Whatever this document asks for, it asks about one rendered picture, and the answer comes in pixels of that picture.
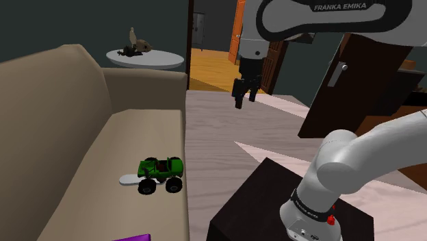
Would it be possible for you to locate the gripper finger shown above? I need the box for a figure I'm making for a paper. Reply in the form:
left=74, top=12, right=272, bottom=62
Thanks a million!
left=232, top=77, right=248, bottom=110
left=247, top=75, right=262, bottom=103

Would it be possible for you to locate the orange door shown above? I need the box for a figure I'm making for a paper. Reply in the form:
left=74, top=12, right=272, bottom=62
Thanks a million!
left=227, top=0, right=247, bottom=65

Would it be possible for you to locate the round white side table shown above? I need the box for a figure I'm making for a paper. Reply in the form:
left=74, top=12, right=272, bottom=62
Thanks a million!
left=105, top=27, right=185, bottom=71

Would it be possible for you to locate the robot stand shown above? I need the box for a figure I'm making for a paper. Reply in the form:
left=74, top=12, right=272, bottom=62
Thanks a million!
left=206, top=157, right=376, bottom=241

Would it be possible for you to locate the beige sofa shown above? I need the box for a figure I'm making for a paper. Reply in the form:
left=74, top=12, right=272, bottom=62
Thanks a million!
left=0, top=43, right=190, bottom=241

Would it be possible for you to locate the grey door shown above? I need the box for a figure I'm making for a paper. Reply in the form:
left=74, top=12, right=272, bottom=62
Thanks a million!
left=192, top=11, right=206, bottom=51

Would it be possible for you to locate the white flat oval utensil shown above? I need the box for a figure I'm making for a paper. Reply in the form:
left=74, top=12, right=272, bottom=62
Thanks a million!
left=118, top=173, right=167, bottom=187

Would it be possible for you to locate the dark brown door, silver handle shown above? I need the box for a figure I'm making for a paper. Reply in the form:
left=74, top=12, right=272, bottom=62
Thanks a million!
left=297, top=32, right=415, bottom=140

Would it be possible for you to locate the brown panelled door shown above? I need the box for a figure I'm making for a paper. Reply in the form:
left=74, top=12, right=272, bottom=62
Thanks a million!
left=259, top=40, right=289, bottom=96

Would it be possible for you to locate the green toy monster truck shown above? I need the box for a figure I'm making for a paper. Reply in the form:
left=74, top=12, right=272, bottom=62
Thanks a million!
left=137, top=155, right=185, bottom=196

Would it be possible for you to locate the purple flat object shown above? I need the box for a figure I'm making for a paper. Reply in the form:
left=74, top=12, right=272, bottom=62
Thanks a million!
left=111, top=233, right=152, bottom=241

